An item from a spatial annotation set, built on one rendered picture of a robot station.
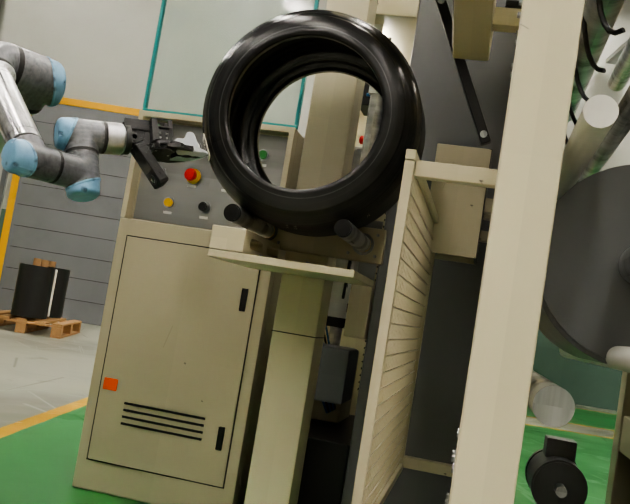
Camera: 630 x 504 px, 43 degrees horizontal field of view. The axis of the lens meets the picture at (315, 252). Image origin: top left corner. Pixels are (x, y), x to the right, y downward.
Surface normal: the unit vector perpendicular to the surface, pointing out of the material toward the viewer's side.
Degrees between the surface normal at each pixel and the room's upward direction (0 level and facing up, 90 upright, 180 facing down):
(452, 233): 90
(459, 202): 90
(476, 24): 162
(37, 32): 90
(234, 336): 90
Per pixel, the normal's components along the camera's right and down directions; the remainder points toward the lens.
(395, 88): -0.01, -0.14
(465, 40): -0.22, 0.90
